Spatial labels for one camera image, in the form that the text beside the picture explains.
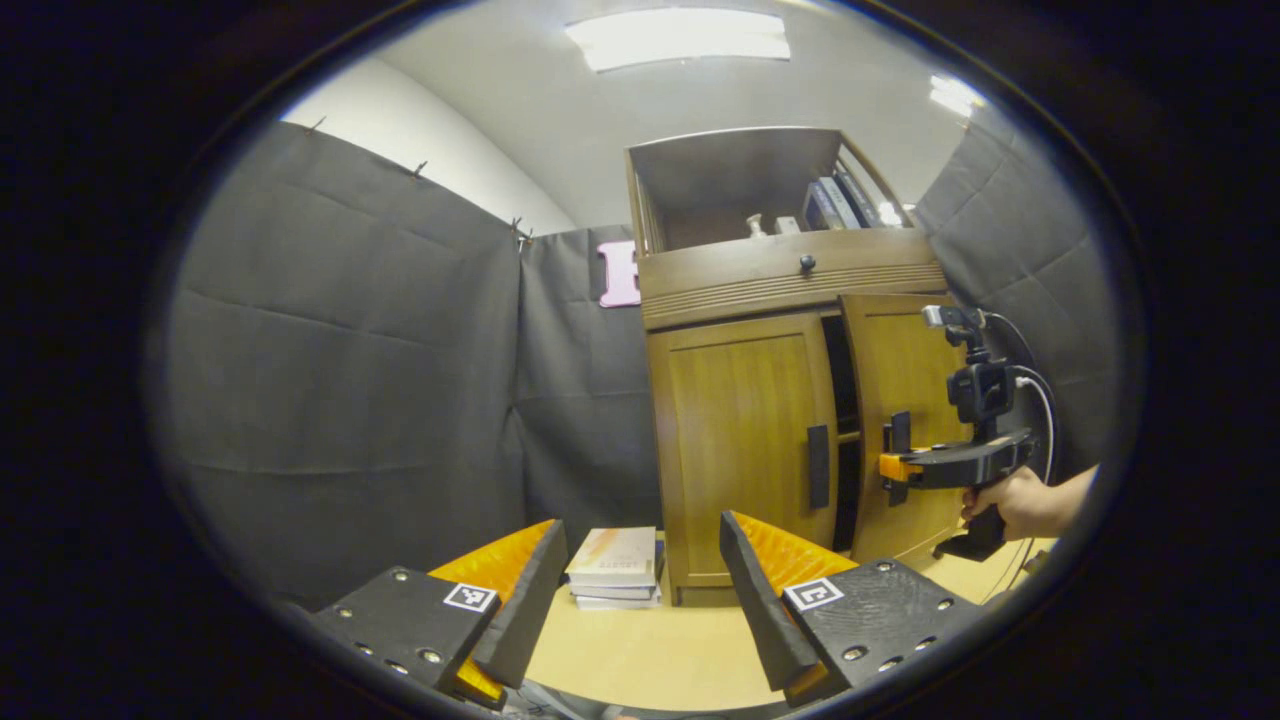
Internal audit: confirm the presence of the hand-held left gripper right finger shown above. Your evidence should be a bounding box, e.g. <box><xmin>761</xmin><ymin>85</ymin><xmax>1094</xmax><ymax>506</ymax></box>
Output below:
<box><xmin>720</xmin><ymin>510</ymin><xmax>986</xmax><ymax>709</ymax></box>

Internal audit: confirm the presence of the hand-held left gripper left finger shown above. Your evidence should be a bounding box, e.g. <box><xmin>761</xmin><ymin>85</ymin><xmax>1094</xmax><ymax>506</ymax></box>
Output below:
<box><xmin>310</xmin><ymin>518</ymin><xmax>569</xmax><ymax>711</ymax></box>

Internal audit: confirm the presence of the black door handle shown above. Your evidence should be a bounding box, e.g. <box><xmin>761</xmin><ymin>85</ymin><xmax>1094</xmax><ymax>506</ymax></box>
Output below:
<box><xmin>882</xmin><ymin>411</ymin><xmax>914</xmax><ymax>507</ymax></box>
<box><xmin>807</xmin><ymin>425</ymin><xmax>832</xmax><ymax>510</ymax></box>

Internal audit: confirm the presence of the wooden cabinet door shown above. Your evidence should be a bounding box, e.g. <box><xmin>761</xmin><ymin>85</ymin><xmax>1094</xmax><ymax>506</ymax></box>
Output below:
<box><xmin>838</xmin><ymin>293</ymin><xmax>971</xmax><ymax>563</ymax></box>
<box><xmin>645</xmin><ymin>310</ymin><xmax>839</xmax><ymax>591</ymax></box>

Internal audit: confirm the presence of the wooden double-door shoe cabinet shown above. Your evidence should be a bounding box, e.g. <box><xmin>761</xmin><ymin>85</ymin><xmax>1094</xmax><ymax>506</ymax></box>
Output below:
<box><xmin>625</xmin><ymin>127</ymin><xmax>976</xmax><ymax>606</ymax></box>

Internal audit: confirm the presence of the wooden cabinet drawer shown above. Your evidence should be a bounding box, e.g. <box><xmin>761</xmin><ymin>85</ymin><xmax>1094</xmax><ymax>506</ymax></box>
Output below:
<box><xmin>638</xmin><ymin>228</ymin><xmax>947</xmax><ymax>332</ymax></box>

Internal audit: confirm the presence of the black spine book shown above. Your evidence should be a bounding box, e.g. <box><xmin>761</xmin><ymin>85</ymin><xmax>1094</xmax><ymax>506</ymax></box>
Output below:
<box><xmin>835</xmin><ymin>168</ymin><xmax>887</xmax><ymax>229</ymax></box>

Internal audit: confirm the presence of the grey spine book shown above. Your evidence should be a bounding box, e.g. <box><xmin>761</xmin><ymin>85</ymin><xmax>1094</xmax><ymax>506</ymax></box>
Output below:
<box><xmin>818</xmin><ymin>176</ymin><xmax>862</xmax><ymax>230</ymax></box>

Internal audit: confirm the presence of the dark blue book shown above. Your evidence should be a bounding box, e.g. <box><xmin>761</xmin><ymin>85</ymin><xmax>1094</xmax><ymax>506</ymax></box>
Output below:
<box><xmin>803</xmin><ymin>180</ymin><xmax>839</xmax><ymax>232</ymax></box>

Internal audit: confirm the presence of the small ceiling light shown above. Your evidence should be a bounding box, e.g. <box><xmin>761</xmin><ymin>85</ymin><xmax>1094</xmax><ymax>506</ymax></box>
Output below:
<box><xmin>929</xmin><ymin>74</ymin><xmax>987</xmax><ymax>119</ymax></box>

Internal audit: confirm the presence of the black backdrop cloth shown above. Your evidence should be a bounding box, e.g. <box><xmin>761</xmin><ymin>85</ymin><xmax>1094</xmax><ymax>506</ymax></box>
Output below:
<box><xmin>150</xmin><ymin>100</ymin><xmax>1131</xmax><ymax>613</ymax></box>

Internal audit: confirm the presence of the large ceiling light panel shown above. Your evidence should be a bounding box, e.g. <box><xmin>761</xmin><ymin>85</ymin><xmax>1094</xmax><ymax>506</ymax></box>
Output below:
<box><xmin>565</xmin><ymin>8</ymin><xmax>792</xmax><ymax>74</ymax></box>

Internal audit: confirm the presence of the black cable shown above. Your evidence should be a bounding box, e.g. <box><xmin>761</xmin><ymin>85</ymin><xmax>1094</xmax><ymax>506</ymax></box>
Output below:
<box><xmin>985</xmin><ymin>311</ymin><xmax>1043</xmax><ymax>379</ymax></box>

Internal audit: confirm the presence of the white cable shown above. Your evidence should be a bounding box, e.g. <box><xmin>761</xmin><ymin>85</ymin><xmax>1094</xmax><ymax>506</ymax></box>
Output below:
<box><xmin>985</xmin><ymin>375</ymin><xmax>1059</xmax><ymax>604</ymax></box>

